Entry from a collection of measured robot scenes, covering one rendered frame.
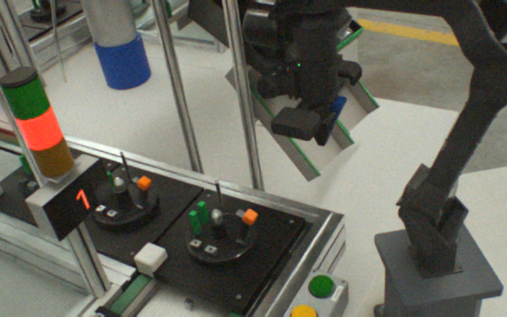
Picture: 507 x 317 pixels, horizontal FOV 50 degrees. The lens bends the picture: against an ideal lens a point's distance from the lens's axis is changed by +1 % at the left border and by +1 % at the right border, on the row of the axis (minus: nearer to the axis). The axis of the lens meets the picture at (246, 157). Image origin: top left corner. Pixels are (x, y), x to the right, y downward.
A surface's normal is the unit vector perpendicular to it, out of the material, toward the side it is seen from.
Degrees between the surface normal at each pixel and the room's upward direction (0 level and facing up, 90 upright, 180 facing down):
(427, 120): 0
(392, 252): 0
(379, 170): 0
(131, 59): 90
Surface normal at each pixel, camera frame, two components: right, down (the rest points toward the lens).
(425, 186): -0.44, 0.14
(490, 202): -0.13, -0.79
